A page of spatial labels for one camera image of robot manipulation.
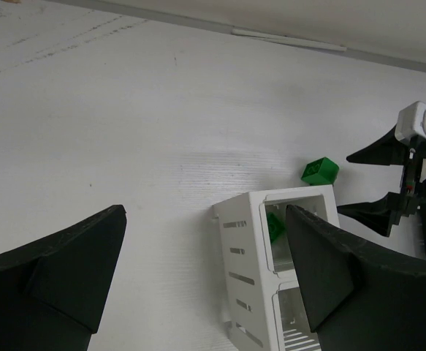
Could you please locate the green lego cube top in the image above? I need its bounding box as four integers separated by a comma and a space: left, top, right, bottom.
300, 157, 340, 186

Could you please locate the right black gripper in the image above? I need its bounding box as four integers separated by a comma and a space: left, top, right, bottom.
337, 127, 426, 256

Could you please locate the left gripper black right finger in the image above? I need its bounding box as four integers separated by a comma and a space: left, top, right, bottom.
286, 205, 426, 350

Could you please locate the white two-cell container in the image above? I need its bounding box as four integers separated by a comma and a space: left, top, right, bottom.
213, 185, 339, 350

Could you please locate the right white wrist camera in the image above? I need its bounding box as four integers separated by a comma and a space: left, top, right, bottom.
395, 102, 426, 144

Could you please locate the long green lego brick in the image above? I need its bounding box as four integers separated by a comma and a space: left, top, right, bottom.
267, 213, 286, 243

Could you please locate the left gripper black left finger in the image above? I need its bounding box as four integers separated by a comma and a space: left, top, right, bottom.
0, 205, 126, 350

